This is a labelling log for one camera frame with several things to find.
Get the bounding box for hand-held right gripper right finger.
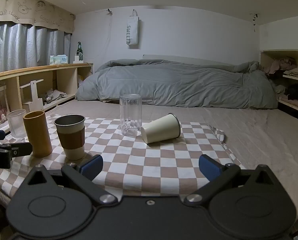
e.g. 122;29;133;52
184;154;280;207

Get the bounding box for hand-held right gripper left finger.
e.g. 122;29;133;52
22;154;118;207

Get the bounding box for ribbed glass cup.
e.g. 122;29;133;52
7;109;27;139

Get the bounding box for mustard yellow cup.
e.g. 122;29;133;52
23;110;53;158

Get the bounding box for cream cup brown sleeve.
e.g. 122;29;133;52
54;114;86;161

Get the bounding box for brown checkered cloth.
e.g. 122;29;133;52
0;114;247;197

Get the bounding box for wooden stand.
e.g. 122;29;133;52
20;79;44;113

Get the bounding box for clear plastic tumbler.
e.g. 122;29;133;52
119;94;142;137

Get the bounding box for crumpled grey clothes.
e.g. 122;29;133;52
43;89;68;104

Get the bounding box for long wooden shelf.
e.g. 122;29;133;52
0;63;94;130

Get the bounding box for grey duvet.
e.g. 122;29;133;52
75;59;279;110

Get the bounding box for grey curtain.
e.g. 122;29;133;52
0;21;72;74

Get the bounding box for tissue pack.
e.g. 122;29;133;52
50;55;68;65

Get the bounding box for dark clothes pile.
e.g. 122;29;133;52
284;84;298;100

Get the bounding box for wooden cubby shelf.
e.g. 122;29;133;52
260;50;298;123

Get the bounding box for pink crumpled clothes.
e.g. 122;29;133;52
262;57;297;75

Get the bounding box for beige printed valance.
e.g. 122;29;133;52
0;0;76;34

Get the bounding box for folded cream clothes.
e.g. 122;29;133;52
283;66;298;78

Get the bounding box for white tote bag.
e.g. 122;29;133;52
126;9;140;49

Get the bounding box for white wall cable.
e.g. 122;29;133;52
96;9;114;60

